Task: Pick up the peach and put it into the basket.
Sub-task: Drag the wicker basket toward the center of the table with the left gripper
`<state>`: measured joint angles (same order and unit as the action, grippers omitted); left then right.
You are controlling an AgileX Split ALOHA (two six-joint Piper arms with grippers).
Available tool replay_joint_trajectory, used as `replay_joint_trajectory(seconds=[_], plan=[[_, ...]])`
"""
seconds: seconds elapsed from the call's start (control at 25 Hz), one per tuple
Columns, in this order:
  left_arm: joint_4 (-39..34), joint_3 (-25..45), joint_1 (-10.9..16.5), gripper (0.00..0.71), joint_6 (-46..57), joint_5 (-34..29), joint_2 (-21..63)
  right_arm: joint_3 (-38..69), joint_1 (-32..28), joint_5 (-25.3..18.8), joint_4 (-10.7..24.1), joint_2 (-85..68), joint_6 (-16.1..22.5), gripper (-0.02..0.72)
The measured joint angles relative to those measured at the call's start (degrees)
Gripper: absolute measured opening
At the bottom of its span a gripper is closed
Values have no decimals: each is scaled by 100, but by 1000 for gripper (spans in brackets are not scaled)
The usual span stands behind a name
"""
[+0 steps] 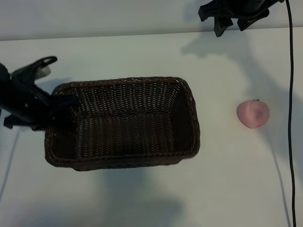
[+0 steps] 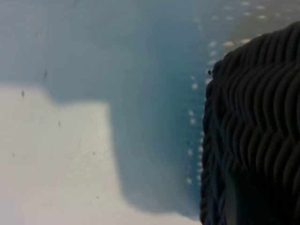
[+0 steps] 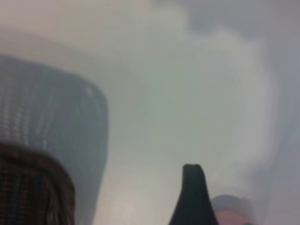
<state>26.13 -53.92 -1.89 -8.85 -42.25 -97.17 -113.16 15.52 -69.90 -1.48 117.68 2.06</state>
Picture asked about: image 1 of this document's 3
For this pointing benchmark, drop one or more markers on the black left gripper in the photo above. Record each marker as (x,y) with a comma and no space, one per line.
(23,101)

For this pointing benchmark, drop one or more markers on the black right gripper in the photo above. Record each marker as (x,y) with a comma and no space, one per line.
(236,7)

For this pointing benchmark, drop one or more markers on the dark brown wicker basket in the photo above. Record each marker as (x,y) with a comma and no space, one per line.
(127,132)

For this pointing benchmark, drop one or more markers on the pink peach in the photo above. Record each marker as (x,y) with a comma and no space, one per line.
(252,114)

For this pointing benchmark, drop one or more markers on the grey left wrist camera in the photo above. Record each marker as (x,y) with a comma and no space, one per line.
(43,71)

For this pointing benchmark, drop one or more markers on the black left camera mount bracket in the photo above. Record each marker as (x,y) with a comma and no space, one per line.
(30,67)

